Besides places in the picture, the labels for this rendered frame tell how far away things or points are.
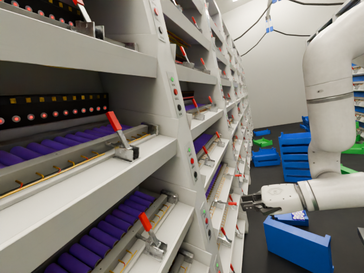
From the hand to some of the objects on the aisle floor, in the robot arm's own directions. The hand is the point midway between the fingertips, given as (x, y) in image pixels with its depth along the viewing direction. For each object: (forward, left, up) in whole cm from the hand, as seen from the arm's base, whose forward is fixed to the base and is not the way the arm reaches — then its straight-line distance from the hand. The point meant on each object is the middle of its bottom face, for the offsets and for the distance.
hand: (247, 202), depth 57 cm
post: (+23, +14, -61) cm, 67 cm away
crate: (-8, -41, -63) cm, 75 cm away
